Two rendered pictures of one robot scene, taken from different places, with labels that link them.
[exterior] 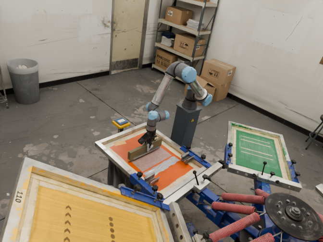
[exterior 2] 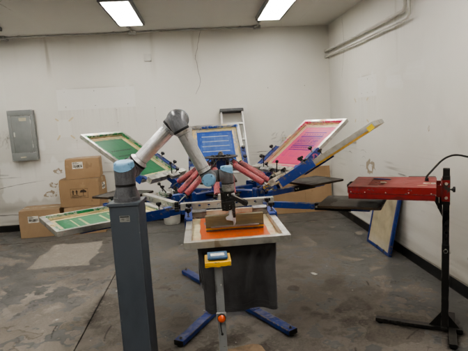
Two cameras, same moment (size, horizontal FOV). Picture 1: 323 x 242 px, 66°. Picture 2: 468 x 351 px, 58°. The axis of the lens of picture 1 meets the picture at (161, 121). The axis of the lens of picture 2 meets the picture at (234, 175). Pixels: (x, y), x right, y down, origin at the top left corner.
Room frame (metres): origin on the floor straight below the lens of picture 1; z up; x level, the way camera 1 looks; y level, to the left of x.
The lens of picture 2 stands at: (3.40, 1.95, 1.65)
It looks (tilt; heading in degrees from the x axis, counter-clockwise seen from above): 8 degrees down; 226
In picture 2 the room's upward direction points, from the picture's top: 3 degrees counter-clockwise
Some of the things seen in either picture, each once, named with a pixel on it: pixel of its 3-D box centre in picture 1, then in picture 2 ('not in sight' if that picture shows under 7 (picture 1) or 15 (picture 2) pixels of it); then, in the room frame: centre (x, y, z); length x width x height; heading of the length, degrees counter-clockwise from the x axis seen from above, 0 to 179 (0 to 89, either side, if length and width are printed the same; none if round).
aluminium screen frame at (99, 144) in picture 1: (151, 155); (232, 224); (1.60, 0.03, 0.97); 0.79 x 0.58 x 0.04; 50
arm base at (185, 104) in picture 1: (190, 102); (126, 191); (2.17, -0.24, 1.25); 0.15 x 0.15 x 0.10
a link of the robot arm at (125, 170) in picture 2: (193, 91); (125, 171); (2.17, -0.25, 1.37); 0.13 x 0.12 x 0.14; 45
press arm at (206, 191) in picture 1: (206, 194); not in sight; (1.25, -0.40, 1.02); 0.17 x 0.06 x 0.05; 50
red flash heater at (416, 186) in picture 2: not in sight; (395, 187); (0.44, 0.55, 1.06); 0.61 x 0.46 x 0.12; 110
